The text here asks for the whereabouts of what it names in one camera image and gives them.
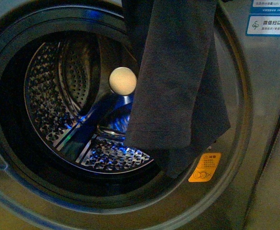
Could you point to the dark grey cloth garment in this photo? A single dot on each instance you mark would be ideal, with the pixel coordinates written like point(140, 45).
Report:
point(178, 108)

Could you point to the grey front-load washing machine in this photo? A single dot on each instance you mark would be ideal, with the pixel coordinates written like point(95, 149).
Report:
point(64, 164)

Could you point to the orange warning sticker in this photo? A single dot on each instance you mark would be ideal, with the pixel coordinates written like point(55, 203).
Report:
point(205, 168)

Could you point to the blue white info label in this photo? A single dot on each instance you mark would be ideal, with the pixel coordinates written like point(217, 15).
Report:
point(264, 18)

